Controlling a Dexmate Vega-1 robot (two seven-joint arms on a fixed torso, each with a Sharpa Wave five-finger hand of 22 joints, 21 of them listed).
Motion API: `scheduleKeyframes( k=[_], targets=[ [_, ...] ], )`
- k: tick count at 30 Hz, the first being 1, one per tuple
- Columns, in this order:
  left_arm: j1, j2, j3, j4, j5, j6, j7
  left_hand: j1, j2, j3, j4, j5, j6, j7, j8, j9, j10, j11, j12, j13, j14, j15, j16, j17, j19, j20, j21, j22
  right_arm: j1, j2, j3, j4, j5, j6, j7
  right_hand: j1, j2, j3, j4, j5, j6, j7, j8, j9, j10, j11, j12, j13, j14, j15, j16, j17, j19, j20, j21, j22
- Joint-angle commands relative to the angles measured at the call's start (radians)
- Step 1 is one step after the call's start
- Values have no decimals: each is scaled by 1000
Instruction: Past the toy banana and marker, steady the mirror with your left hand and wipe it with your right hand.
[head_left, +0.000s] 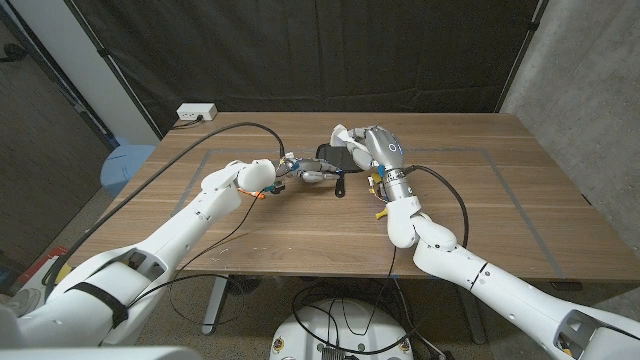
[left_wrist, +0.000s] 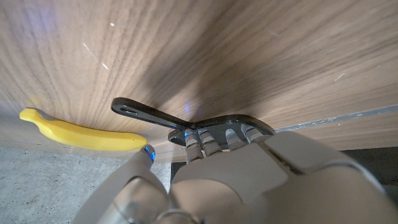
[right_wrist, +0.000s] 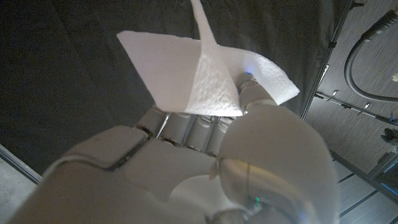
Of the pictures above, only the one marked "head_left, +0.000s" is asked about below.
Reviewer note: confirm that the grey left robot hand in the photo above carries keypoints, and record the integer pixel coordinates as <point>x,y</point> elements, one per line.
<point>310,167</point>

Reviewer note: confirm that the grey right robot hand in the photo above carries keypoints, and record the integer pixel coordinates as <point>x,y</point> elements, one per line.
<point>387,150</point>

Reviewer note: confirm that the black hand mirror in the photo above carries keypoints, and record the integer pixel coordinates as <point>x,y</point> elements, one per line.
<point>332,155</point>

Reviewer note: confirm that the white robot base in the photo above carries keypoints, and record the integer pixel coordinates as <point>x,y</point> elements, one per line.
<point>370,335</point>

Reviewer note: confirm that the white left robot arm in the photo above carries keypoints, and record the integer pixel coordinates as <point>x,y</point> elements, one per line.
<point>200,215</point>

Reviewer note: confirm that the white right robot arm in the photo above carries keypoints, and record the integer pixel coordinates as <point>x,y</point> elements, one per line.
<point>450,260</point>

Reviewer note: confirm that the yellow toy banana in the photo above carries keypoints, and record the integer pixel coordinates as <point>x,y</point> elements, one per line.
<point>381,215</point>

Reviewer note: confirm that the black backdrop curtain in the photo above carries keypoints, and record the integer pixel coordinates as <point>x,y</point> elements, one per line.
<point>325,50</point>

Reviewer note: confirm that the white power strip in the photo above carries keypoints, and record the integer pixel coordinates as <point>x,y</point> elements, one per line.
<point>196,111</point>

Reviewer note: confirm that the black round fan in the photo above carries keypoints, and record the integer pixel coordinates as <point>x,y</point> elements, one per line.
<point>243,284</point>

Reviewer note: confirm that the black backdrop stand pole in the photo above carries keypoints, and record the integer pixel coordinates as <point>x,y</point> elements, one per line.
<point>522,52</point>
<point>112,65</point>

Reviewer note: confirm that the grey table leg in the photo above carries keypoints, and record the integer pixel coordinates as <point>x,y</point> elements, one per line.
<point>216,305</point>
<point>476,325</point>

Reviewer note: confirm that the light blue round stool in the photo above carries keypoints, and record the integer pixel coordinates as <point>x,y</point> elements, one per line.
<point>122,167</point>

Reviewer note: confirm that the yellow and black floor item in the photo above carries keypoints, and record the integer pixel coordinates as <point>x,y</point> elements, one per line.
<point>64,274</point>

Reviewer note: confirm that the white robot head cover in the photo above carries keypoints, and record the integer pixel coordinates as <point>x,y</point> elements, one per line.
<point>100,354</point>

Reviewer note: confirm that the red floor board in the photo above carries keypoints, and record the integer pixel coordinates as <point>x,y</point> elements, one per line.
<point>37,265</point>

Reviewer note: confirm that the grey shoe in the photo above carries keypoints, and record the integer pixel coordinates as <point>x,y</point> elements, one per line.
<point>25,300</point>

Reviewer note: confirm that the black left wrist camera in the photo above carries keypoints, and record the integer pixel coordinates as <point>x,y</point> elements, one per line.
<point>277,187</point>

